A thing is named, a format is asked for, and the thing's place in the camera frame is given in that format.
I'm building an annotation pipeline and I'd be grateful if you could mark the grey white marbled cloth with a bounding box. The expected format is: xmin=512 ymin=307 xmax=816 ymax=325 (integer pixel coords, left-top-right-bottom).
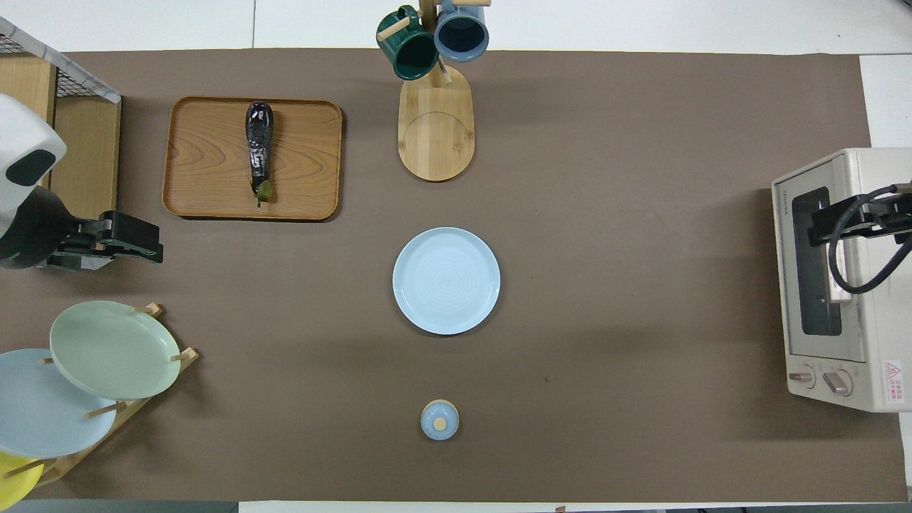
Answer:
xmin=0 ymin=18 xmax=122 ymax=105

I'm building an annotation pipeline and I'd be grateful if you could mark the light blue racked plate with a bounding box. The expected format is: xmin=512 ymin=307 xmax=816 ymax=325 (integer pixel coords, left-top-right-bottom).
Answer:
xmin=0 ymin=348 xmax=118 ymax=459

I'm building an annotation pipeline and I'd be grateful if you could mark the wooden mug tree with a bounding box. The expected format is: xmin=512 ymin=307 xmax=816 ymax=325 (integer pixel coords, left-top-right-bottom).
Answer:
xmin=376 ymin=0 xmax=492 ymax=182

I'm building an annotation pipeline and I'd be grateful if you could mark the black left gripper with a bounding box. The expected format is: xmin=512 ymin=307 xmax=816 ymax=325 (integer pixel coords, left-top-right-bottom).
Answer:
xmin=48 ymin=211 xmax=164 ymax=272

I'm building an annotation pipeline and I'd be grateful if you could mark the wooden stepped shelf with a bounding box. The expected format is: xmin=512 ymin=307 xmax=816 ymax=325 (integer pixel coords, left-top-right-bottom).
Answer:
xmin=0 ymin=53 xmax=123 ymax=222

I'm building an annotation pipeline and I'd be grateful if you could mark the pale green racked plate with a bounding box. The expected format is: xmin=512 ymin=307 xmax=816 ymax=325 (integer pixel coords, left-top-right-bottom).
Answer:
xmin=49 ymin=300 xmax=182 ymax=400

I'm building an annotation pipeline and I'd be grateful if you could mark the yellow racked plate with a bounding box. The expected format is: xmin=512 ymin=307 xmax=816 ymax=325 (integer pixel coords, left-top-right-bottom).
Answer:
xmin=0 ymin=451 xmax=45 ymax=512

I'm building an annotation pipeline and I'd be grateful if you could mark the wooden serving tray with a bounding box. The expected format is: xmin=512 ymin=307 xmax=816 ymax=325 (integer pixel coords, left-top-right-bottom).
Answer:
xmin=162 ymin=96 xmax=343 ymax=222

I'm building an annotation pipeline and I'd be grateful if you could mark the blue mug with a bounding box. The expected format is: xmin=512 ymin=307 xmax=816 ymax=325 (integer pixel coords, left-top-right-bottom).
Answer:
xmin=433 ymin=0 xmax=490 ymax=63

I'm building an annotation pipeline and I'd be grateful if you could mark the dark purple eggplant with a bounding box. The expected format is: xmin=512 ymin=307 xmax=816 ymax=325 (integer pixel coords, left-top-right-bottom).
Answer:
xmin=245 ymin=102 xmax=274 ymax=209

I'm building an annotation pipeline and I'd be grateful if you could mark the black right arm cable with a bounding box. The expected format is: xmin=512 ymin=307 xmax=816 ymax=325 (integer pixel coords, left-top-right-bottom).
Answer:
xmin=826 ymin=184 xmax=912 ymax=295

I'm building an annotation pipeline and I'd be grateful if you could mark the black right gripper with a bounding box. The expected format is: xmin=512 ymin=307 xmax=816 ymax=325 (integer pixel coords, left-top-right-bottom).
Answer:
xmin=809 ymin=187 xmax=912 ymax=247

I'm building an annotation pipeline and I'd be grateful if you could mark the beige toaster oven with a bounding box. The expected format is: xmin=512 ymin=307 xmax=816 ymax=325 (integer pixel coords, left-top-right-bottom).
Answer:
xmin=771 ymin=147 xmax=912 ymax=413

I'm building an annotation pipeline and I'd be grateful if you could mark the black wire basket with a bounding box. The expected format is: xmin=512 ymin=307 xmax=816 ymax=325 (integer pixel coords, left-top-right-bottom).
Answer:
xmin=0 ymin=32 xmax=83 ymax=99

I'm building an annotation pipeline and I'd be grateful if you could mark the dark green mug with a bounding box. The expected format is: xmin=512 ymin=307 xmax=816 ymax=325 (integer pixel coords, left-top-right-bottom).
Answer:
xmin=376 ymin=6 xmax=440 ymax=81

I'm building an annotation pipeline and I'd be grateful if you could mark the brown table mat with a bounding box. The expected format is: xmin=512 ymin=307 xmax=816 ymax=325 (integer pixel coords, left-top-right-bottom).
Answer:
xmin=0 ymin=48 xmax=906 ymax=503

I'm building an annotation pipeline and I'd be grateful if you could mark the wooden plate rack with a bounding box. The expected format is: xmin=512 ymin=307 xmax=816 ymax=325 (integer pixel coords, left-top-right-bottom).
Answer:
xmin=21 ymin=303 xmax=200 ymax=487

